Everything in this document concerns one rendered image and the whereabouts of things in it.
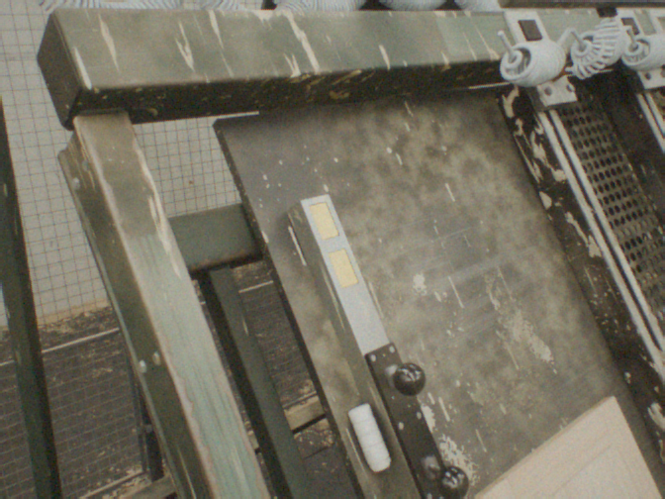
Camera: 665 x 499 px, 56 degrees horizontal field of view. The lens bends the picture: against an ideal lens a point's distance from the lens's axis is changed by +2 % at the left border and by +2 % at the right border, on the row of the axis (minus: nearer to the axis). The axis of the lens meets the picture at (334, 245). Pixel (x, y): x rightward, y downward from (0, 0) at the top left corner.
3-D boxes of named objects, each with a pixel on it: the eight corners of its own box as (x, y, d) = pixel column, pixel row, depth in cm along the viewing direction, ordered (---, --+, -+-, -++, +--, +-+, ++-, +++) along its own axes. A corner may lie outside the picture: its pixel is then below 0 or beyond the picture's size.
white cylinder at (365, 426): (342, 413, 81) (366, 473, 80) (355, 410, 79) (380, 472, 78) (359, 404, 83) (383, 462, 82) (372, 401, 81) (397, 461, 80)
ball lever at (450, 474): (420, 485, 80) (448, 512, 67) (408, 455, 81) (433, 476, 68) (446, 472, 81) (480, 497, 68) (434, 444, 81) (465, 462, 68)
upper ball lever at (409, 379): (383, 395, 82) (404, 403, 68) (372, 367, 82) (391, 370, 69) (410, 383, 82) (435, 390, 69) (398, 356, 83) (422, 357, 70)
